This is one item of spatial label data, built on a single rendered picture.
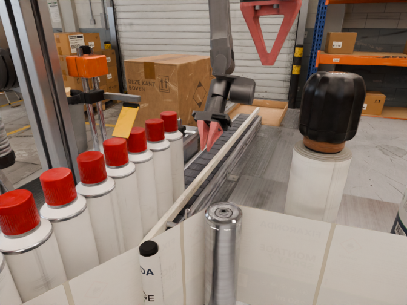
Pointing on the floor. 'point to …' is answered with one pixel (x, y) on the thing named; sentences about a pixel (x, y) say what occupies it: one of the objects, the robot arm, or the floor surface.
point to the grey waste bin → (79, 126)
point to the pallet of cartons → (69, 45)
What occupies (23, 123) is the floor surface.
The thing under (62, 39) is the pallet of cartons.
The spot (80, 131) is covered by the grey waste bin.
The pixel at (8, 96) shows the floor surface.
